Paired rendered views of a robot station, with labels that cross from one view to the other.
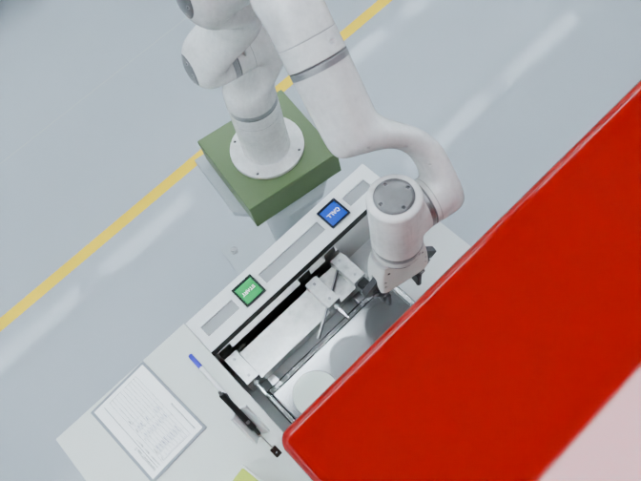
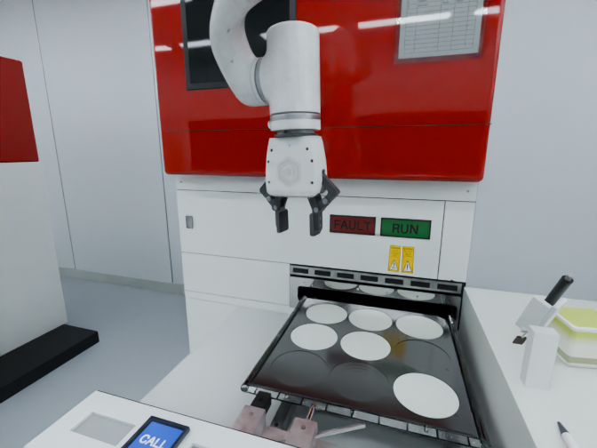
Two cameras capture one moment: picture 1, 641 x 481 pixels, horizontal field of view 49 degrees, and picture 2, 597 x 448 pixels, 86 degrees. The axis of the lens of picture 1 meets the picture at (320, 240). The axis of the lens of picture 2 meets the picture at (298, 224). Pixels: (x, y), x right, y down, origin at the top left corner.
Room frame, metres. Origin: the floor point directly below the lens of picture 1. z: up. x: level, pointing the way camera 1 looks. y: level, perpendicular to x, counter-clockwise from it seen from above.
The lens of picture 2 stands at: (0.90, 0.28, 1.28)
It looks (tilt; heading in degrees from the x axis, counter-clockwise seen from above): 13 degrees down; 225
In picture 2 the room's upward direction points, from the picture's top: straight up
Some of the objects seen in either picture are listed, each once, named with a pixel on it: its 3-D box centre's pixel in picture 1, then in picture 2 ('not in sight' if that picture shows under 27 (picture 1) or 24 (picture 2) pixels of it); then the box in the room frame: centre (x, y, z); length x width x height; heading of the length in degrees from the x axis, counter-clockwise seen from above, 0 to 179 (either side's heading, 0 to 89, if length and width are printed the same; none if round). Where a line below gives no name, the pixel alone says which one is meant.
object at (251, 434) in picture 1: (253, 427); (537, 335); (0.37, 0.23, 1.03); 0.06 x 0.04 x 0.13; 27
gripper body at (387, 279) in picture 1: (398, 259); (296, 163); (0.50, -0.12, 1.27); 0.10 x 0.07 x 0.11; 106
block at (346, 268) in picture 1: (347, 269); (243, 435); (0.68, -0.04, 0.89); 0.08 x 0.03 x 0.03; 27
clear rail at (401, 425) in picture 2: (329, 336); (352, 413); (0.54, 0.05, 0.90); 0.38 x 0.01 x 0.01; 117
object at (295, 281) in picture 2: not in sight; (368, 301); (0.20, -0.14, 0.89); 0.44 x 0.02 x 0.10; 117
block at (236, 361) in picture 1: (242, 368); not in sight; (0.54, 0.25, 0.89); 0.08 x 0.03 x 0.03; 27
